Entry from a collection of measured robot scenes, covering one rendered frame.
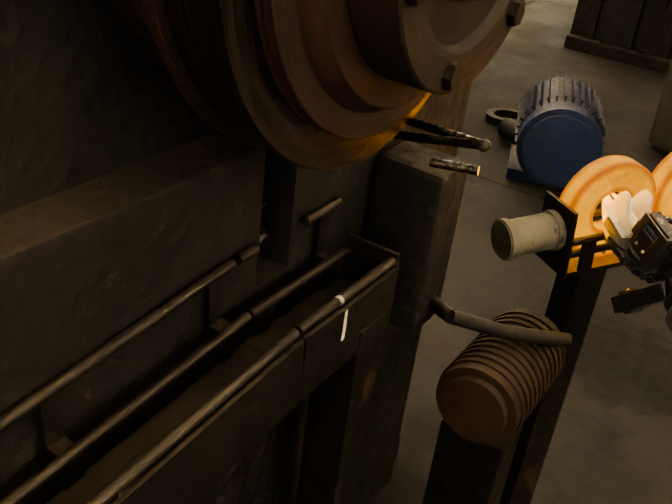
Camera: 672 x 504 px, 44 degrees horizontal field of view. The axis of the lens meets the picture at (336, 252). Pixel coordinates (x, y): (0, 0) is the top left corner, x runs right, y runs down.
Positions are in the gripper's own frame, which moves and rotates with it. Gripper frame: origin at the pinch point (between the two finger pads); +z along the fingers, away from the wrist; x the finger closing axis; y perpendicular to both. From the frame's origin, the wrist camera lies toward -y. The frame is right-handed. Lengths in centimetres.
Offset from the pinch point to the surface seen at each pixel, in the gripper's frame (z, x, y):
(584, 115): 107, -100, -76
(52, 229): -18, 78, 22
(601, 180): 0.2, 3.8, 4.5
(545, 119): 111, -89, -81
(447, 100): 17.3, 21.1, 5.4
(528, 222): -0.9, 13.5, -1.8
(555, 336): -13.8, 11.3, -11.7
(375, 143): -9, 47, 22
